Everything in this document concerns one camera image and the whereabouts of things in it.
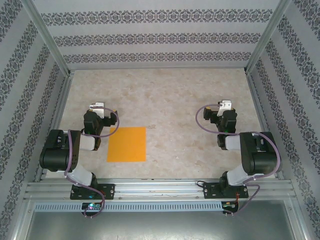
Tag orange paper sheet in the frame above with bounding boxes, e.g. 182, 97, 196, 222
106, 126, 147, 163

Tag grey metal panel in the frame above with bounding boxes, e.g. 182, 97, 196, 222
12, 199, 308, 240

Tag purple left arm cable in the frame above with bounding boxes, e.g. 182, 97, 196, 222
63, 106, 120, 220

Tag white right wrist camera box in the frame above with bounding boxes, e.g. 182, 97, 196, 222
216, 99, 233, 117

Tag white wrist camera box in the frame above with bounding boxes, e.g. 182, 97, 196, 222
216, 99, 233, 117
87, 101, 106, 119

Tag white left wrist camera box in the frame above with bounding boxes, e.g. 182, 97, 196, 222
87, 101, 106, 119

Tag aluminium side rail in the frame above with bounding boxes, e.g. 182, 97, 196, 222
245, 71, 285, 180
33, 70, 76, 183

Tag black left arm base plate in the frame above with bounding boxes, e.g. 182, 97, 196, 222
69, 183, 116, 201

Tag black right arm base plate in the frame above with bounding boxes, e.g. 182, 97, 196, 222
202, 181, 250, 200

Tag wide aluminium mounting rail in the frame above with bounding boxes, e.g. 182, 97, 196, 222
23, 177, 297, 201

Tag aluminium frame post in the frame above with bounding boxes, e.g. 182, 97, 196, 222
244, 0, 295, 75
19, 0, 75, 76

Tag grey slotted cable duct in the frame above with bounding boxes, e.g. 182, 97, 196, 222
33, 201, 223, 213

